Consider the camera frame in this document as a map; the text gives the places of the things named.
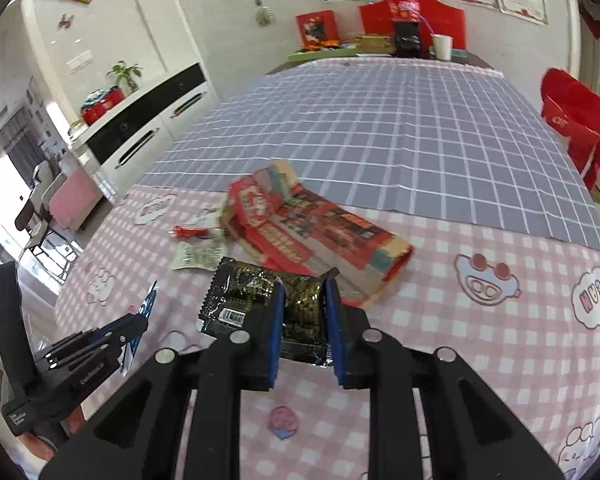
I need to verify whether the black box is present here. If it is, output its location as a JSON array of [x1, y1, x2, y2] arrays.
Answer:
[[393, 20, 422, 59]]

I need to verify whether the red white small wrapper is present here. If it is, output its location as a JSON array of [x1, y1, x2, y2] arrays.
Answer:
[[168, 212, 227, 241]]

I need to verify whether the dark dining chair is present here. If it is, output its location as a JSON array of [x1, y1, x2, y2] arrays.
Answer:
[[14, 160, 82, 282]]

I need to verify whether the white cup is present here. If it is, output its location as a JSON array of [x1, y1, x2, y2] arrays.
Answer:
[[431, 33, 454, 61]]

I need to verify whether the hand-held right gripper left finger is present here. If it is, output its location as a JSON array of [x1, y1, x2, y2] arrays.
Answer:
[[40, 280, 287, 480]]

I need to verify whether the white green small wrapper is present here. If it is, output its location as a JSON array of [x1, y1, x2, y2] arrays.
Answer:
[[172, 241, 227, 272]]

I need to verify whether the hanging wall ornament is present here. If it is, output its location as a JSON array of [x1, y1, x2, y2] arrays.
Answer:
[[252, 0, 276, 26]]

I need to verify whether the red door decoration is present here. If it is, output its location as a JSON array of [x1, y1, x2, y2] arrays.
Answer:
[[579, 0, 600, 39]]

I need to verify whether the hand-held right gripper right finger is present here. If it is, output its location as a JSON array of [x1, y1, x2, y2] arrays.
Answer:
[[322, 267, 566, 480]]

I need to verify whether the black snack packet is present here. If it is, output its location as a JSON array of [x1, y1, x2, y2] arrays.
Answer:
[[196, 256, 342, 367]]

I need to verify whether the blue grid tablecloth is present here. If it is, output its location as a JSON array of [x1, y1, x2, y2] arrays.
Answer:
[[137, 55, 600, 249]]

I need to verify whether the red chair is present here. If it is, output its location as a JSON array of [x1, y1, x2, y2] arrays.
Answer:
[[539, 67, 600, 192]]

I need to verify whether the white black sideboard cabinet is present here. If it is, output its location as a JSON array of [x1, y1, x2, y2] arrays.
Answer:
[[69, 62, 222, 197]]

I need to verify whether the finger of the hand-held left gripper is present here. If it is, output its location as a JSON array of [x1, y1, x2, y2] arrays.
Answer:
[[49, 281, 159, 349], [34, 318, 149, 377]]

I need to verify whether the green potted plant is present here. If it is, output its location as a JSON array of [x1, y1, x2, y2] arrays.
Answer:
[[106, 60, 144, 94]]

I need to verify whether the red gift board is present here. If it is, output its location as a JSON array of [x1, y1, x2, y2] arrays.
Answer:
[[358, 0, 466, 51]]

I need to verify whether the red picture box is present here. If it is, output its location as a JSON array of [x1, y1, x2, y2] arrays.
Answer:
[[295, 10, 340, 50]]

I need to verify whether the green flat box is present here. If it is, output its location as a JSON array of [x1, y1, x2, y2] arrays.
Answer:
[[287, 42, 362, 64]]

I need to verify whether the red tin box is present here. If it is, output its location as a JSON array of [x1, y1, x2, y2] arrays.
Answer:
[[81, 88, 127, 126]]

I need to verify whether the gold flat box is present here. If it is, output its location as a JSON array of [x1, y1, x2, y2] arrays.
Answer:
[[352, 33, 396, 56]]

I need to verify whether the red paper bag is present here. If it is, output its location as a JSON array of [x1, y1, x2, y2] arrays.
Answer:
[[218, 159, 415, 310], [542, 95, 600, 162]]

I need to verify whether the pink checked tablecloth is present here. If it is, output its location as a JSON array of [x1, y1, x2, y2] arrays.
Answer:
[[54, 182, 600, 480]]

